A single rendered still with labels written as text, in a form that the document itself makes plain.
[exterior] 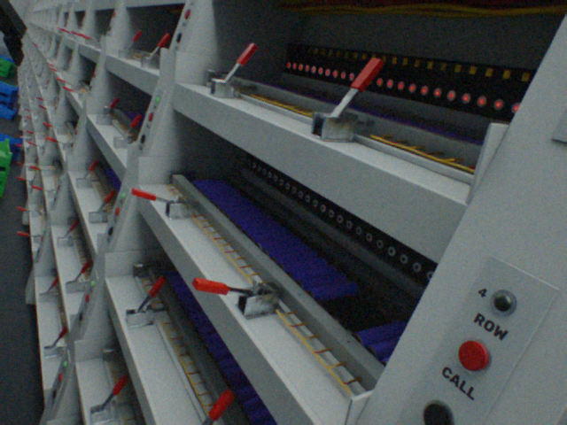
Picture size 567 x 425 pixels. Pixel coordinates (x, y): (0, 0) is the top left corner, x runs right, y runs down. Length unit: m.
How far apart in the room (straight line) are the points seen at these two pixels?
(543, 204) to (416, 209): 0.08
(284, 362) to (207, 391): 0.23
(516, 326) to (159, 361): 0.52
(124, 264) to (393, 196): 0.64
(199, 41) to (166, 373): 0.54
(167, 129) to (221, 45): 0.18
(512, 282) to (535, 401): 0.06
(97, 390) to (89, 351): 0.09
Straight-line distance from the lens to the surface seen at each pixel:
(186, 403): 0.62
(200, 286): 0.41
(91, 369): 0.96
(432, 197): 0.30
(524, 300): 0.26
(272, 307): 0.46
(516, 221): 0.27
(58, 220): 1.58
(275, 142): 0.46
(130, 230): 0.85
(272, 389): 0.41
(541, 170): 0.27
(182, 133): 0.81
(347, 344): 0.40
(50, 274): 1.66
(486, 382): 0.27
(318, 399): 0.38
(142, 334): 0.73
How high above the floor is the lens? 0.87
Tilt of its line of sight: 11 degrees down
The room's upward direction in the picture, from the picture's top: 23 degrees clockwise
